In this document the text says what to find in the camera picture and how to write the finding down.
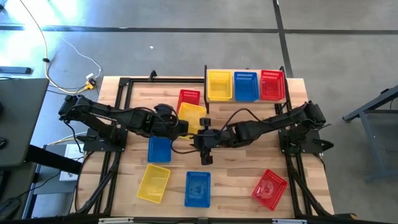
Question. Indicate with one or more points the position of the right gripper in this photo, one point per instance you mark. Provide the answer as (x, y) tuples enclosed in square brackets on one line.
[(210, 140)]

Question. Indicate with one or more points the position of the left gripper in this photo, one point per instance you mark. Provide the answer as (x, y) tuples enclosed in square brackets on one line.
[(163, 127)]

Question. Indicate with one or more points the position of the yellow plastic basket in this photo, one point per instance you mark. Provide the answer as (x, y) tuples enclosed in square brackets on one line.
[(153, 183), (194, 116), (219, 85)]

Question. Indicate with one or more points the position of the blue plastic basket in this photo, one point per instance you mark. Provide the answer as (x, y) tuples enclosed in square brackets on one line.
[(197, 189), (246, 87), (159, 151)]

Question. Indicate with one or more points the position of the red plastic basket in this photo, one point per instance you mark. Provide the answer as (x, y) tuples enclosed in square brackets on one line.
[(269, 189), (188, 96), (272, 85)]

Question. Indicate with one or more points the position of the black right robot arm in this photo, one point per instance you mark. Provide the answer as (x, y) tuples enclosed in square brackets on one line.
[(273, 123)]

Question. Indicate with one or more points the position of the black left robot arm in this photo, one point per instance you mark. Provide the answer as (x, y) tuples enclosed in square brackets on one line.
[(102, 113)]

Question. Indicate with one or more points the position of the wooden shelf with black legs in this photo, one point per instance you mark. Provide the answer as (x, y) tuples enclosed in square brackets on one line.
[(207, 109)]

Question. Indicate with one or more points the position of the white plug adapter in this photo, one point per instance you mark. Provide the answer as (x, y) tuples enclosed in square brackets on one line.
[(90, 76)]

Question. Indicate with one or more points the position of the white paper sheet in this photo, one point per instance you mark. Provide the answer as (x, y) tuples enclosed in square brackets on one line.
[(68, 176), (73, 152)]

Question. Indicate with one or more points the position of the black desk foot bar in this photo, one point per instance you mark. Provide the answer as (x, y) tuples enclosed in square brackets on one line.
[(53, 159)]

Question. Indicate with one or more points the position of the grey desk top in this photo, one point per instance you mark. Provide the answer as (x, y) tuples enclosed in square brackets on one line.
[(21, 118)]

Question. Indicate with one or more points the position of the black flat bar device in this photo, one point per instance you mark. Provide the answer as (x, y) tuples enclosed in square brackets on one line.
[(15, 70)]

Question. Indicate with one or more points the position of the black computer mouse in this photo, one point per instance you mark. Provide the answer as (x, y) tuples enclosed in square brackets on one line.
[(2, 143)]

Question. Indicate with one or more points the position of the black keyboard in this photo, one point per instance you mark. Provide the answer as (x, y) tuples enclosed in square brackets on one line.
[(8, 208)]

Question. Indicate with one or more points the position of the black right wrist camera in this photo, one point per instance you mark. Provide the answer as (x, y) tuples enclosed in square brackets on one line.
[(205, 122)]

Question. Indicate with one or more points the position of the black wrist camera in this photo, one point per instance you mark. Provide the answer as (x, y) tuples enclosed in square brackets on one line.
[(205, 122), (164, 109)]

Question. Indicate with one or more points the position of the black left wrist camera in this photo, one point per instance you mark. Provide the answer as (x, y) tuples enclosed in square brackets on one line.
[(164, 109)]

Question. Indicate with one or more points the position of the black aluminium table frame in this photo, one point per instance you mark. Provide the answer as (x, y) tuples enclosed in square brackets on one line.
[(155, 80)]

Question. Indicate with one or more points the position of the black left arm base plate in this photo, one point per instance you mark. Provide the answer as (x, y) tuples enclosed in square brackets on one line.
[(93, 144)]

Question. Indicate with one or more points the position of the white frame bracket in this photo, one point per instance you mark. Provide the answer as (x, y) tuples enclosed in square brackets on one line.
[(115, 220), (289, 221)]

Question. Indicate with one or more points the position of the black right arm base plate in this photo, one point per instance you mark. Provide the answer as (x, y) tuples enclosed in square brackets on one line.
[(311, 147)]

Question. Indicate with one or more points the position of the grey metal table frame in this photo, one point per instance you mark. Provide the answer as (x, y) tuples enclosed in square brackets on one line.
[(370, 146)]

